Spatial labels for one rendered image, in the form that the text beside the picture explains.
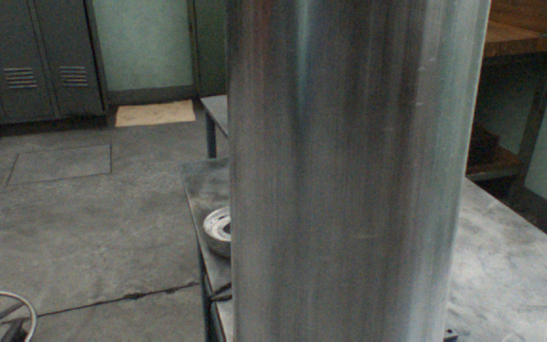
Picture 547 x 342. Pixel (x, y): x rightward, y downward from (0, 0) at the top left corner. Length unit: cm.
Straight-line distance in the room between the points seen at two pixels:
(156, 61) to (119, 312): 241
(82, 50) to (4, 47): 44
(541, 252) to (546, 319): 17
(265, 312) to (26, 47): 331
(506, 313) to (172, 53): 344
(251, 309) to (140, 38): 375
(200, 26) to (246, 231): 342
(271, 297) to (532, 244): 82
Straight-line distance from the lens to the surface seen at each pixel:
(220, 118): 172
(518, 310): 81
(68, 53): 338
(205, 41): 360
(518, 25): 253
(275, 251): 16
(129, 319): 192
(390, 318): 17
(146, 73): 396
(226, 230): 86
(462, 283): 83
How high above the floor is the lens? 130
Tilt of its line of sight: 28 degrees down
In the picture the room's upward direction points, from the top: straight up
